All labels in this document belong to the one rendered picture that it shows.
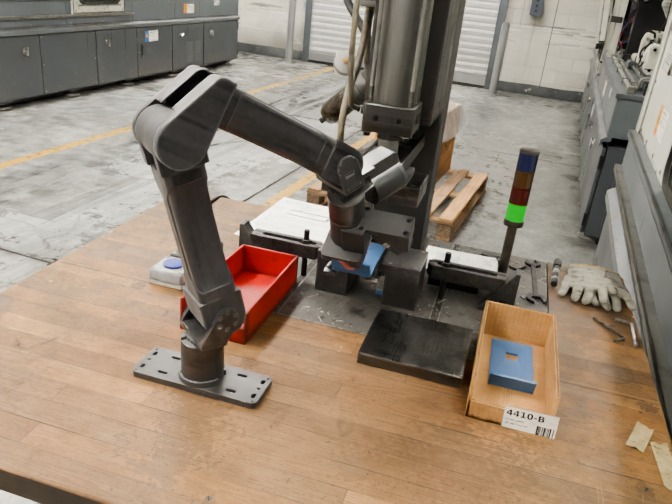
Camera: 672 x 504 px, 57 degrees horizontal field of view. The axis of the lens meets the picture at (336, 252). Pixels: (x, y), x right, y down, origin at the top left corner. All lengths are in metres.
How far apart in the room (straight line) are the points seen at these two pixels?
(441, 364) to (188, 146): 0.53
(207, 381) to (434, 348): 0.38
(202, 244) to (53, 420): 0.31
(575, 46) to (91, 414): 9.75
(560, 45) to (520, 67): 0.63
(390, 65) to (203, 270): 0.48
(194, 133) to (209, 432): 0.39
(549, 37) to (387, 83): 9.23
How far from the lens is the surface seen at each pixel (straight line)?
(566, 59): 10.31
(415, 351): 1.05
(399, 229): 0.97
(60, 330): 1.12
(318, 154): 0.86
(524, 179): 1.28
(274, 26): 11.37
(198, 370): 0.93
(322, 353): 1.04
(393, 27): 1.08
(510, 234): 1.32
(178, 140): 0.75
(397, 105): 1.10
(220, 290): 0.86
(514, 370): 1.08
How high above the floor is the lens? 1.48
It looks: 24 degrees down
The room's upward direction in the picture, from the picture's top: 6 degrees clockwise
